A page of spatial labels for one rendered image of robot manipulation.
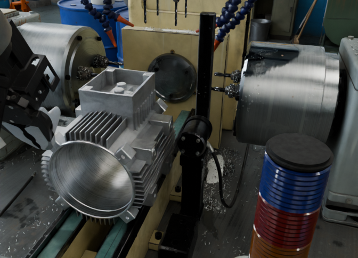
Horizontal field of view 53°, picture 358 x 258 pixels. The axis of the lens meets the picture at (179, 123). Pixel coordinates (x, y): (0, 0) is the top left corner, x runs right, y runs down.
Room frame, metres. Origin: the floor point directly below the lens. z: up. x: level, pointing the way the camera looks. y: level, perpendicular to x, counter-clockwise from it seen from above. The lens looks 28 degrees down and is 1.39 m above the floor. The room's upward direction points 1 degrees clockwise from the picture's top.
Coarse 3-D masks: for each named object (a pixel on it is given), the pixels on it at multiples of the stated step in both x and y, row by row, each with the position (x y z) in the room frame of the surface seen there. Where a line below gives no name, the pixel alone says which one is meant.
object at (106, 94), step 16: (96, 80) 0.63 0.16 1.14; (112, 80) 0.67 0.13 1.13; (128, 80) 0.68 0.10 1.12; (144, 80) 0.65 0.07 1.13; (80, 96) 0.57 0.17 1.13; (96, 96) 0.57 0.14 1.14; (112, 96) 0.56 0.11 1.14; (128, 96) 0.55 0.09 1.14; (144, 96) 0.61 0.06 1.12; (112, 112) 0.56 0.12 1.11; (128, 112) 0.55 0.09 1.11; (144, 112) 0.60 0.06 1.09
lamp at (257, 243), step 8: (256, 232) 0.27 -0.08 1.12; (256, 240) 0.27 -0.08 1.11; (264, 240) 0.26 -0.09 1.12; (256, 248) 0.27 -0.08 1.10; (264, 248) 0.26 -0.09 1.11; (272, 248) 0.26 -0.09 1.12; (280, 248) 0.25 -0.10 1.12; (304, 248) 0.26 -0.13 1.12; (256, 256) 0.27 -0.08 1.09; (264, 256) 0.26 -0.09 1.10; (272, 256) 0.26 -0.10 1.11; (280, 256) 0.25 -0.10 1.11; (288, 256) 0.25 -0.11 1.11; (296, 256) 0.25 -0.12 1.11; (304, 256) 0.26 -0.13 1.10
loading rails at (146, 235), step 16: (192, 112) 0.93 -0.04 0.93; (176, 128) 0.85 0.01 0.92; (176, 144) 0.75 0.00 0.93; (176, 160) 0.76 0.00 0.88; (160, 176) 0.63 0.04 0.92; (176, 176) 0.76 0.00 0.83; (160, 192) 0.63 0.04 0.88; (176, 192) 0.70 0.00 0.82; (144, 208) 0.53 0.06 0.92; (160, 208) 0.62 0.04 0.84; (64, 224) 0.49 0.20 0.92; (80, 224) 0.49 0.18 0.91; (96, 224) 0.55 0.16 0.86; (128, 224) 0.49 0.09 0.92; (144, 224) 0.53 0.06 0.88; (48, 240) 0.45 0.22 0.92; (64, 240) 0.45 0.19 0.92; (80, 240) 0.49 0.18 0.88; (96, 240) 0.54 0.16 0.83; (112, 240) 0.45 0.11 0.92; (128, 240) 0.45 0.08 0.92; (144, 240) 0.52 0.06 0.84; (32, 256) 0.41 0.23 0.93; (48, 256) 0.41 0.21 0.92; (64, 256) 0.43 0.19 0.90; (80, 256) 0.48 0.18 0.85; (96, 256) 0.42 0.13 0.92; (112, 256) 0.41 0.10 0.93; (128, 256) 0.45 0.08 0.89; (144, 256) 0.52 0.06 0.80
